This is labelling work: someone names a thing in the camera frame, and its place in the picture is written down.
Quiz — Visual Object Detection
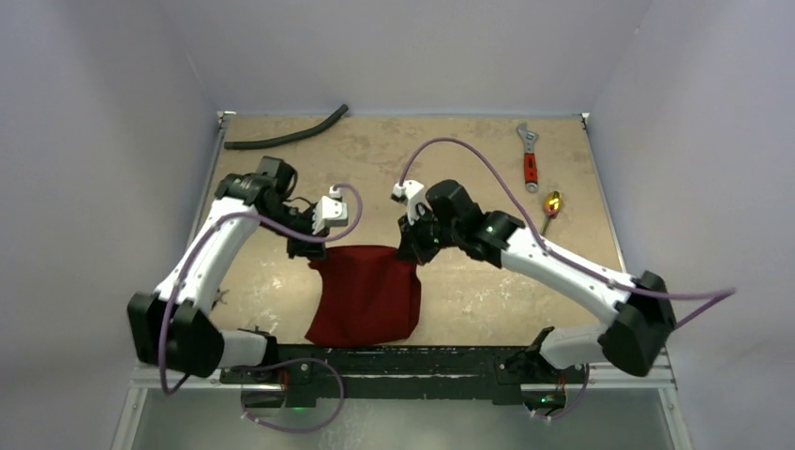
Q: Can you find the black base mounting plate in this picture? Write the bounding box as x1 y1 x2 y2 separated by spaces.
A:
219 344 586 408

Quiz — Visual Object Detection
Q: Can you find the adjustable wrench red handle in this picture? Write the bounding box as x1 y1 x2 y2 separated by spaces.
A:
517 123 539 193

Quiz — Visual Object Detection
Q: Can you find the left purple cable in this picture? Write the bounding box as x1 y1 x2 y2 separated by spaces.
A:
157 183 364 434

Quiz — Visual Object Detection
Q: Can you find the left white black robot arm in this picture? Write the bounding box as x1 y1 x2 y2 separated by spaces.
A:
127 157 353 383

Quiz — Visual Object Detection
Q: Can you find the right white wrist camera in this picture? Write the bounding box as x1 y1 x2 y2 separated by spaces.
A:
390 180 428 225

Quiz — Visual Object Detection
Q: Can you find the aluminium rail frame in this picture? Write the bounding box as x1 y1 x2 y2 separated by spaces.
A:
126 116 692 449

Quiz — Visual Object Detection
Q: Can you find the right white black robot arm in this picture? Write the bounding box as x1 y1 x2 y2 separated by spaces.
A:
391 179 676 382

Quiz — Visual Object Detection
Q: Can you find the black foam tube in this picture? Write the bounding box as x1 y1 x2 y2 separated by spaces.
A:
223 104 350 151

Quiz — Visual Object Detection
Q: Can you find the dark red cloth napkin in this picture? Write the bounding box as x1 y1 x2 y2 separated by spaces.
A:
305 245 422 347

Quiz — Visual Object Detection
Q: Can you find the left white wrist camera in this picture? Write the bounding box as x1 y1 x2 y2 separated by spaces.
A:
312 185 349 235

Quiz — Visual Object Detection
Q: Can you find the purple cable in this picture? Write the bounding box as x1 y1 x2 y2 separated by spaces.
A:
397 137 737 424
157 183 364 434

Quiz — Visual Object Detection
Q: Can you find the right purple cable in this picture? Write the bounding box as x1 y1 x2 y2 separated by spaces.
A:
397 137 737 424

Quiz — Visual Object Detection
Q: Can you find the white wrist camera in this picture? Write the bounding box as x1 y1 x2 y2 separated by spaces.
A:
390 180 428 225
312 185 349 235

